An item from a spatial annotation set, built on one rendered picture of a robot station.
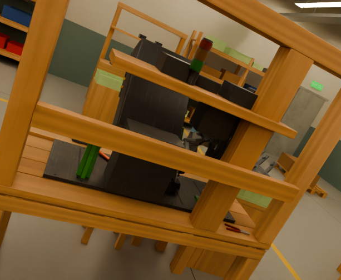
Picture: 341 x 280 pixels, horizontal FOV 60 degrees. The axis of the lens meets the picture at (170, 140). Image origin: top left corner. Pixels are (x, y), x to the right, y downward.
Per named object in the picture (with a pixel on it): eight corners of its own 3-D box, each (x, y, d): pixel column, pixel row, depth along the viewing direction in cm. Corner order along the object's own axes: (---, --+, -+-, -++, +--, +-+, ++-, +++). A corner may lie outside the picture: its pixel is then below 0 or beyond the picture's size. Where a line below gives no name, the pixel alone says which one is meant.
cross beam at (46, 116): (31, 121, 112) (38, 100, 109) (286, 198, 158) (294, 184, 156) (29, 126, 107) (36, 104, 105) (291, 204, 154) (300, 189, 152)
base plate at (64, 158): (53, 141, 173) (54, 138, 173) (209, 186, 213) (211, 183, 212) (41, 177, 136) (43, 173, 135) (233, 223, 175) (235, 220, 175)
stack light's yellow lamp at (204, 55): (192, 57, 123) (196, 46, 122) (202, 61, 125) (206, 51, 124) (195, 59, 119) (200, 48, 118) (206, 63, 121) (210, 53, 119)
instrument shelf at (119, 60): (108, 56, 129) (112, 48, 128) (266, 121, 161) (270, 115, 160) (111, 65, 107) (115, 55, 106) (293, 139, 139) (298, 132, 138)
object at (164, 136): (103, 172, 160) (125, 116, 151) (153, 185, 171) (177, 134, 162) (104, 190, 144) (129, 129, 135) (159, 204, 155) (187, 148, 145)
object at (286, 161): (272, 165, 773) (281, 150, 761) (296, 174, 796) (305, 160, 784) (297, 189, 663) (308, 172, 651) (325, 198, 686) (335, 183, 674)
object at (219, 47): (258, 155, 815) (301, 80, 753) (161, 120, 705) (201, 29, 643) (248, 146, 863) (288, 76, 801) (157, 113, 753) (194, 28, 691)
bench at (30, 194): (-11, 235, 203) (23, 123, 179) (178, 266, 257) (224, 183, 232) (-57, 334, 141) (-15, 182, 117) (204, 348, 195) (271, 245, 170)
